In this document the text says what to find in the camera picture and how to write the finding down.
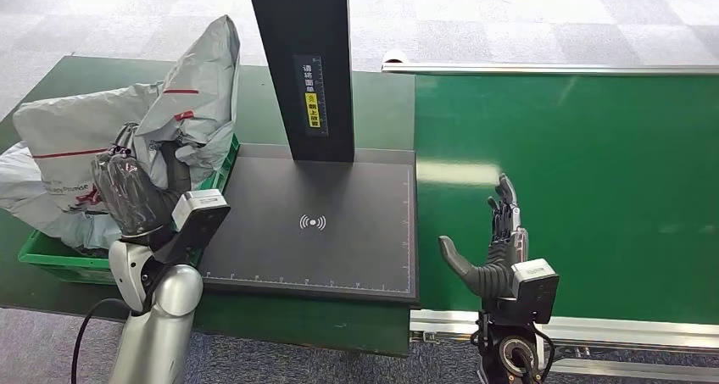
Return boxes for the plastic-wrapped grey left robot hand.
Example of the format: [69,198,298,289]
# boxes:
[91,121,193,241]

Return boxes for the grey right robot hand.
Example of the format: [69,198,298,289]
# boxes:
[438,173,530,300]

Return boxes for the grey courier package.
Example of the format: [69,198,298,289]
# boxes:
[133,14,242,191]

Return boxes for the green plastic delivery crate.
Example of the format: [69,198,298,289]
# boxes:
[18,134,242,286]

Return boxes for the green conveyor belt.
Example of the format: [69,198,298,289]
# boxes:
[414,73,719,326]

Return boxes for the black inbound scanner machine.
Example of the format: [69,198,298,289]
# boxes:
[198,0,421,308]

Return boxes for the grey courier bag red logo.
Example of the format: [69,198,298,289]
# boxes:
[12,82,170,225]

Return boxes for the white plastic courier bag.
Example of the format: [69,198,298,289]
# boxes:
[0,141,122,252]

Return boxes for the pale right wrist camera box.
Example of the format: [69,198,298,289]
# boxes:
[510,259,560,326]

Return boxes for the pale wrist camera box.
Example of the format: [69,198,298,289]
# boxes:
[151,189,231,270]
[510,259,560,326]

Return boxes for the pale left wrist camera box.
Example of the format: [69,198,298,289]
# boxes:
[151,189,231,270]

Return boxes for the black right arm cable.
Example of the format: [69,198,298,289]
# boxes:
[530,324,557,384]

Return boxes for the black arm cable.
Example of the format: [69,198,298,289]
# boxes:
[530,324,557,384]
[70,298,135,384]

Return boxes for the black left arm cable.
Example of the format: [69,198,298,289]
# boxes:
[70,298,135,384]

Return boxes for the aluminium conveyor rail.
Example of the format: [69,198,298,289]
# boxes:
[382,50,719,78]
[410,308,719,384]

